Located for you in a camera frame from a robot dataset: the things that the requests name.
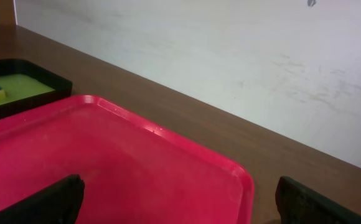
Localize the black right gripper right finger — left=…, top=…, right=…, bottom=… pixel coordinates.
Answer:
left=275, top=176, right=361, bottom=224

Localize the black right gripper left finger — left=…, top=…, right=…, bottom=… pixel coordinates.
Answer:
left=0, top=174, right=85, bottom=224

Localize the red tray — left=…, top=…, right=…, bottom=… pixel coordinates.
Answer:
left=0, top=95, right=254, bottom=224

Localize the green tray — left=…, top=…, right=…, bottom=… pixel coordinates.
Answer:
left=0, top=58, right=73, bottom=119

